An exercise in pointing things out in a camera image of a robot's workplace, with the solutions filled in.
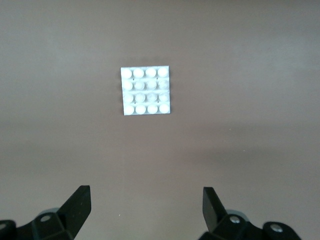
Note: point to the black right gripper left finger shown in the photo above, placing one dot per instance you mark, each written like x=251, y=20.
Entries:
x=72, y=212

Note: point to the white studded base plate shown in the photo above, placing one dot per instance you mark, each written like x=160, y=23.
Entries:
x=146, y=91

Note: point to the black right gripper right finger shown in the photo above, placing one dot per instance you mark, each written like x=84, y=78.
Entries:
x=215, y=215

